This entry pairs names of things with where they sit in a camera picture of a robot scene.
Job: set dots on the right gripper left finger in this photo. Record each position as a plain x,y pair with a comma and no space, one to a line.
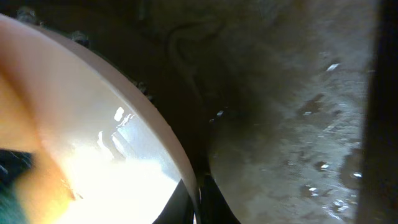
179,208

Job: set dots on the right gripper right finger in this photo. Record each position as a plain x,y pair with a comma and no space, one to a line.
213,206

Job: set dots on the yellow green sponge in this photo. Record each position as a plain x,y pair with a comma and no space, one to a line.
33,188

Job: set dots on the brown serving tray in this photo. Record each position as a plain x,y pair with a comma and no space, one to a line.
272,98

